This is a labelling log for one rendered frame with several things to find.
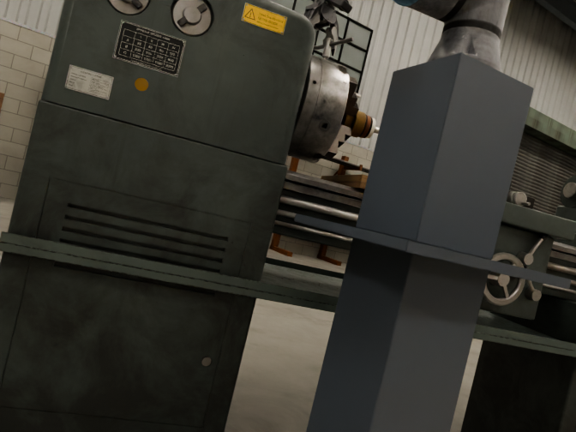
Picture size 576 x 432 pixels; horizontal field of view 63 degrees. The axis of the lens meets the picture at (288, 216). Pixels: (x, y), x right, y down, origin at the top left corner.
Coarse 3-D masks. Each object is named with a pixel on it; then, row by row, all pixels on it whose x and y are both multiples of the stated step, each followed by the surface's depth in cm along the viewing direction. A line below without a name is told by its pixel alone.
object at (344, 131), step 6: (342, 126) 148; (342, 132) 148; (348, 132) 148; (336, 138) 146; (342, 138) 147; (348, 138) 150; (336, 144) 146; (342, 144) 148; (330, 150) 144; (336, 150) 145; (318, 156) 145; (330, 156) 147
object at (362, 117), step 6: (360, 114) 149; (342, 120) 154; (348, 120) 149; (354, 120) 149; (360, 120) 149; (366, 120) 150; (372, 120) 151; (348, 126) 150; (354, 126) 148; (360, 126) 149; (366, 126) 150; (354, 132) 150; (360, 132) 150; (366, 132) 151
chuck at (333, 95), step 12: (324, 60) 140; (324, 72) 135; (336, 72) 137; (324, 84) 133; (336, 84) 135; (348, 84) 136; (324, 96) 133; (336, 96) 134; (324, 108) 133; (336, 108) 134; (312, 120) 134; (336, 120) 135; (312, 132) 136; (324, 132) 136; (336, 132) 136; (300, 144) 139; (312, 144) 139; (324, 144) 139; (300, 156) 145; (312, 156) 144
